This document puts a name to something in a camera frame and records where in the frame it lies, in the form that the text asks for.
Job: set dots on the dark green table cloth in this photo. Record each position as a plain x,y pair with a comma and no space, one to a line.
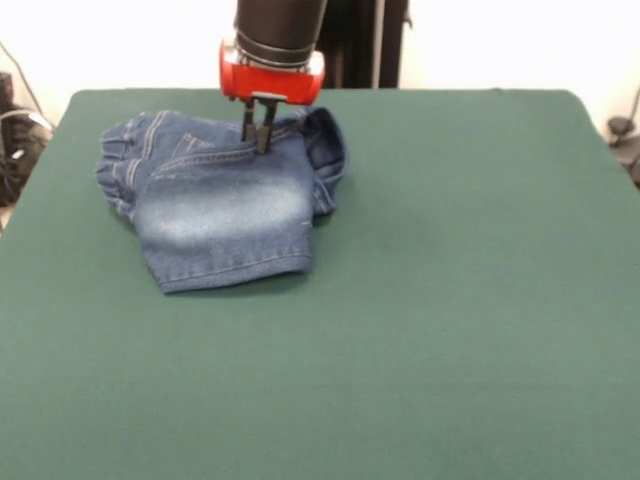
400,300

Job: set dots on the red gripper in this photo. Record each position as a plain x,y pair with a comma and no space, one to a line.
270,82

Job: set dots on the blue denim jeans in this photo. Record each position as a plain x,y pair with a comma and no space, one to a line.
225,215

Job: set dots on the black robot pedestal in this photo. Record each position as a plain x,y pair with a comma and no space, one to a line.
365,45

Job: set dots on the black wheeled stand base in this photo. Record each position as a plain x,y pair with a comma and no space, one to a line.
631,160
20,150

